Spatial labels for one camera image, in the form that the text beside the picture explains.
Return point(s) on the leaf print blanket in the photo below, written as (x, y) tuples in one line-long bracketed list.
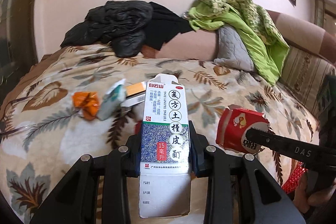
[(65, 82)]

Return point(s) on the brown padded backrest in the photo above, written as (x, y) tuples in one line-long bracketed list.
[(189, 47)]

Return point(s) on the red paper box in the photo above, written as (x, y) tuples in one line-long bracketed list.
[(232, 129)]

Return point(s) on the striped cushion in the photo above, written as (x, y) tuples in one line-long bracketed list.
[(304, 77)]

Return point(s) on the dark glass door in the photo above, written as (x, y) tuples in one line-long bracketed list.
[(15, 29)]

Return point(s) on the grey quilted pillow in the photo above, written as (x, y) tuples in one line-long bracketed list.
[(233, 48)]

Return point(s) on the person's right hand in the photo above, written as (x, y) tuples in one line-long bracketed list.
[(319, 199)]

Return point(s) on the black cloth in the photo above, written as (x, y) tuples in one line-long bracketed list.
[(165, 24)]

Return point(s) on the white medicine carton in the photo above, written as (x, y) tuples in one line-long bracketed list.
[(164, 134)]

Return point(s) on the green patterned blanket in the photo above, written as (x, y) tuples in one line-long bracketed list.
[(252, 29)]

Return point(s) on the teal and white packet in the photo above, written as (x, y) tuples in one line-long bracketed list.
[(111, 100)]

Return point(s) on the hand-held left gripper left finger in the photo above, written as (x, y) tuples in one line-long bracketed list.
[(138, 153)]

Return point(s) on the red mesh basket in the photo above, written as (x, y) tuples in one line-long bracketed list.
[(295, 179)]

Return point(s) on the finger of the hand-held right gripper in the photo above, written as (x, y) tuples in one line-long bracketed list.
[(283, 146)]

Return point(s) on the crumpled orange wrapper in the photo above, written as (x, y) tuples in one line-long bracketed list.
[(88, 104)]

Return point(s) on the orange cardboard box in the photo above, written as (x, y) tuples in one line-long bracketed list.
[(135, 88)]

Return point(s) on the black puffer jacket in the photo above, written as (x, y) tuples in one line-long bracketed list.
[(113, 27)]

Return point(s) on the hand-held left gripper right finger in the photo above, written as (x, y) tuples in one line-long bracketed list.
[(192, 155)]

